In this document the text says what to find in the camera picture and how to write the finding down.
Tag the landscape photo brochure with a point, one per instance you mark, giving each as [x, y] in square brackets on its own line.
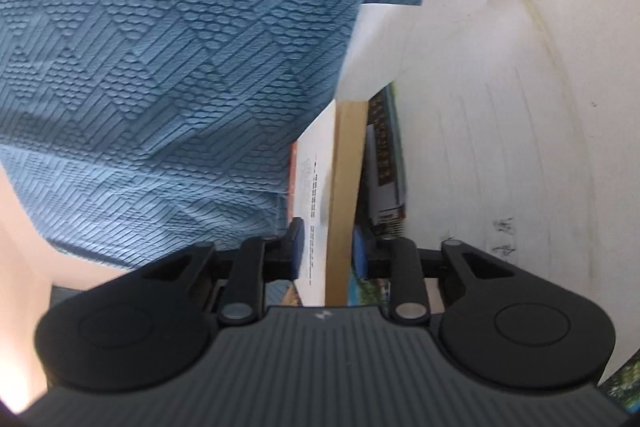
[381, 204]

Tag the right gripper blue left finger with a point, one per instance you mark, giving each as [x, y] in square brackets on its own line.
[255, 263]

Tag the blue textured sofa cover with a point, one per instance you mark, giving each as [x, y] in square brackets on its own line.
[132, 128]

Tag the white envelope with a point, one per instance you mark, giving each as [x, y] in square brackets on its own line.
[519, 126]

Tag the orange and white book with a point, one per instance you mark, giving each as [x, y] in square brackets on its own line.
[325, 170]

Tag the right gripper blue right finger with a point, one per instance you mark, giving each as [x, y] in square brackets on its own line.
[394, 268]

